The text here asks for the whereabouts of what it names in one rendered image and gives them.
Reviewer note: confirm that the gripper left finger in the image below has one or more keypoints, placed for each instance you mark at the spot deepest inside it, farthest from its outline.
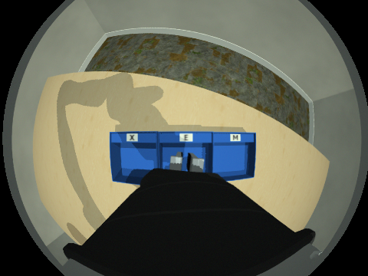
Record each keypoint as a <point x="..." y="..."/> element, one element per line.
<point x="176" y="161"/>

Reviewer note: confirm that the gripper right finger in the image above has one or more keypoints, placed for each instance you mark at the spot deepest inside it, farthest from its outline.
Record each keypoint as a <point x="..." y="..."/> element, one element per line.
<point x="197" y="163"/>

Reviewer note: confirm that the blue three-compartment tray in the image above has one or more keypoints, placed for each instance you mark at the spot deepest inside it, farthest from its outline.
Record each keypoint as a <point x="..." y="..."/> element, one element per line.
<point x="133" y="154"/>

